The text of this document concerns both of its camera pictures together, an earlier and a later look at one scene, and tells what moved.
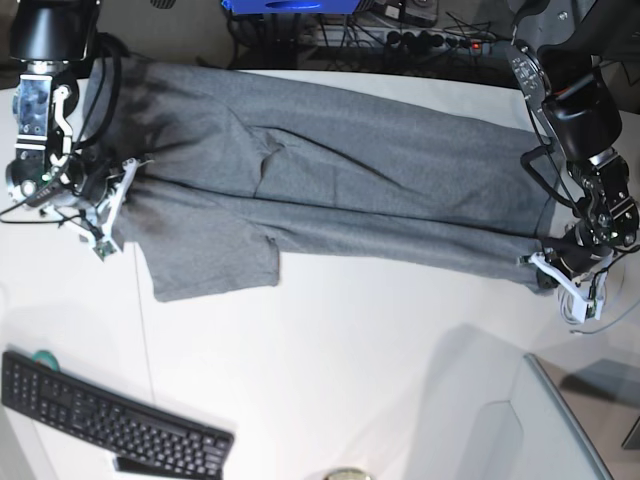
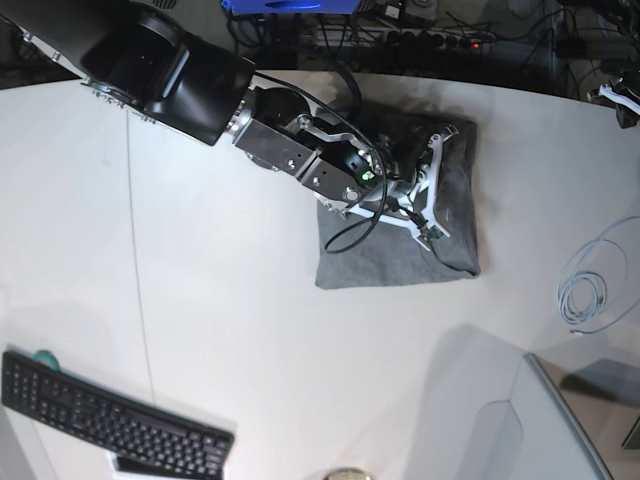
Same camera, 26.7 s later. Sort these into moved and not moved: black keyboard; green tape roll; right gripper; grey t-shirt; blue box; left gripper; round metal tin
Moved: right gripper; left gripper; grey t-shirt
Not moved: blue box; round metal tin; green tape roll; black keyboard
